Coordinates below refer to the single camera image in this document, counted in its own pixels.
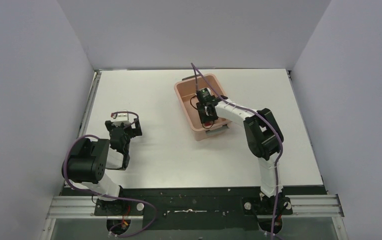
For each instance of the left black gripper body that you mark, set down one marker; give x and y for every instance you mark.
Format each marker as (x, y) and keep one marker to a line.
(133, 131)

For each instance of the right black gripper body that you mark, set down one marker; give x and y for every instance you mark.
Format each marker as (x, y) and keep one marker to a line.
(204, 118)

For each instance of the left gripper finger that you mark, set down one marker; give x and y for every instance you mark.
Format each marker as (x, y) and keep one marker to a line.
(108, 125)
(137, 131)

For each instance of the red handled screwdriver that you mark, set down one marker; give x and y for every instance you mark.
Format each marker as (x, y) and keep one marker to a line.
(208, 125)

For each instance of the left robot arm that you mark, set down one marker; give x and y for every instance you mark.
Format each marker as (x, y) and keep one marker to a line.
(88, 160)

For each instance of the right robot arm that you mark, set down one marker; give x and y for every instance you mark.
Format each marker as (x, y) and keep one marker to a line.
(263, 135)

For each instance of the pink plastic bin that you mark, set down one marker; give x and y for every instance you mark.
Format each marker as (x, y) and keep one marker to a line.
(186, 93)

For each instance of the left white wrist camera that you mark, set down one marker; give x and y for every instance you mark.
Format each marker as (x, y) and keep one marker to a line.
(120, 118)

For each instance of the aluminium left side rail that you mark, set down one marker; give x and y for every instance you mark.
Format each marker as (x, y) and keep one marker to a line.
(89, 103)

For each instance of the aluminium rail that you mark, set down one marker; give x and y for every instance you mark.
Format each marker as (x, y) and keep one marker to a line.
(81, 207)
(89, 103)

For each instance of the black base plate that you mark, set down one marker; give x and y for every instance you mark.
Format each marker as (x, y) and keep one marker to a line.
(213, 208)

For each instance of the aluminium front rail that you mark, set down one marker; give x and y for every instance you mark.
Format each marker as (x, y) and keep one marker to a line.
(81, 207)

